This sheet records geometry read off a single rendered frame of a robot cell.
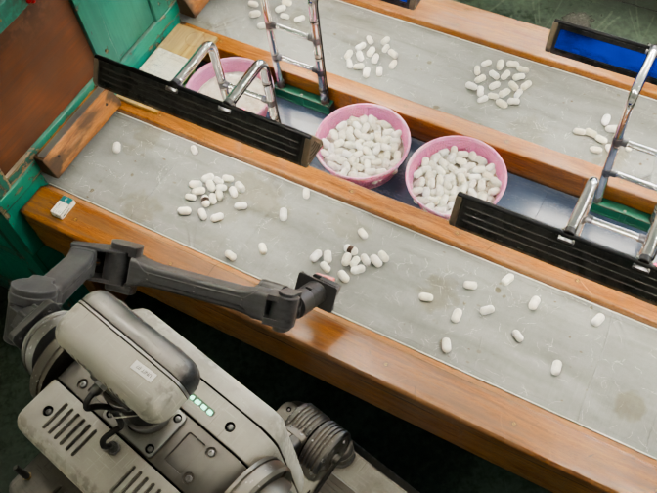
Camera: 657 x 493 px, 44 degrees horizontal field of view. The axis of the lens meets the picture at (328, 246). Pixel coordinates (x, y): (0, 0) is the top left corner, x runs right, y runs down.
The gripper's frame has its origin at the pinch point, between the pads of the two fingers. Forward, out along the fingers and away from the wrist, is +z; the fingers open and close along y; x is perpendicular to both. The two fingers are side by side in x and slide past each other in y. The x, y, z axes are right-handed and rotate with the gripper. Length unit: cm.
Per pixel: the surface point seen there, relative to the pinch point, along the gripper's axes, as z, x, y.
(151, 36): 38, -31, 90
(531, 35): 81, -61, -10
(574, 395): 7, 4, -61
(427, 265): 19.2, -5.7, -16.6
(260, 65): 4, -42, 34
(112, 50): 21, -28, 90
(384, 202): 25.8, -14.5, 1.0
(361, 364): -7.0, 13.0, -15.1
